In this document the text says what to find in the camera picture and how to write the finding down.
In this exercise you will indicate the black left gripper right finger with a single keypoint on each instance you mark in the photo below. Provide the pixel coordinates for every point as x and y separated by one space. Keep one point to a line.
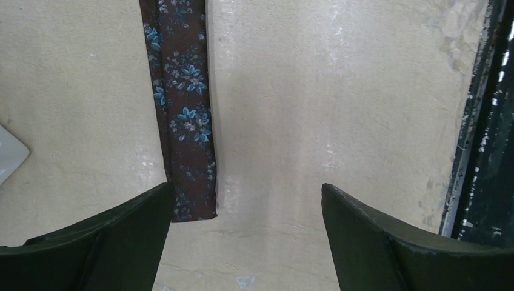
372 250

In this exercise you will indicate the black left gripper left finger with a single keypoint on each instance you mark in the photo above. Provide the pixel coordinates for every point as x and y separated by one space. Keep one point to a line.
118 249

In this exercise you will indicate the maroon blue floral tie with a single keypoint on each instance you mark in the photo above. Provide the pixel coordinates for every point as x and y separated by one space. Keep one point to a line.
176 40

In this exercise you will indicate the clear plastic screw box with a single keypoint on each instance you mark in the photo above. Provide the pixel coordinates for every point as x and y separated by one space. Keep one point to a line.
13 154

